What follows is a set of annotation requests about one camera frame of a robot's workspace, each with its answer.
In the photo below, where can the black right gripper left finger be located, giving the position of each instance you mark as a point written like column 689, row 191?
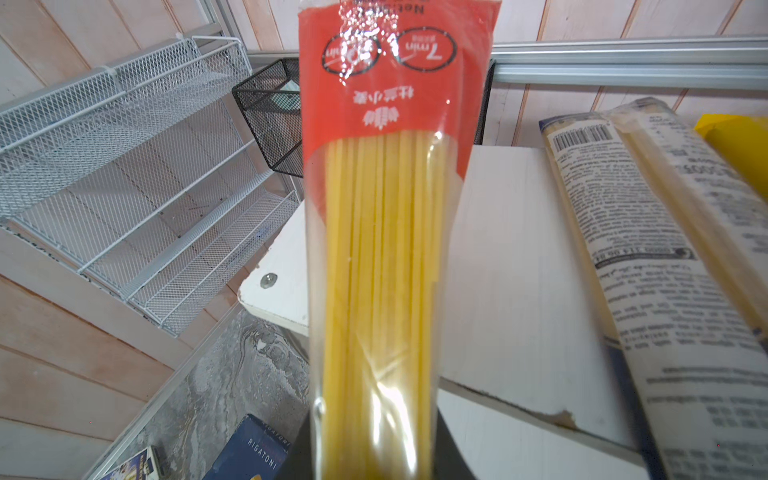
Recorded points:
column 298, row 464

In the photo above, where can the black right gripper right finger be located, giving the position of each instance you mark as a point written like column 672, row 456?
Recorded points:
column 449, row 463

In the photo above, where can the clear blue spaghetti bag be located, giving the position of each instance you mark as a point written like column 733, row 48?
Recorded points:
column 674, row 245

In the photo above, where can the red spaghetti bag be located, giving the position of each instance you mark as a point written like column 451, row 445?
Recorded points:
column 376, row 270

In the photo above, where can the dark blue pasta box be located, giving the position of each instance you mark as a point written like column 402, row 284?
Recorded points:
column 254, row 451

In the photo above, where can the white two-tier shelf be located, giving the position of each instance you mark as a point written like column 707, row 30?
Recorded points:
column 527, row 390

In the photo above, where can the small card pack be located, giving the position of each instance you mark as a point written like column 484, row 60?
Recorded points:
column 144, row 465

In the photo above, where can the black mesh basket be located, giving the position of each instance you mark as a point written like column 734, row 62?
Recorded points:
column 276, row 114

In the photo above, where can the white wire mesh rack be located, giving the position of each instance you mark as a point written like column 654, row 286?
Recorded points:
column 137, row 178

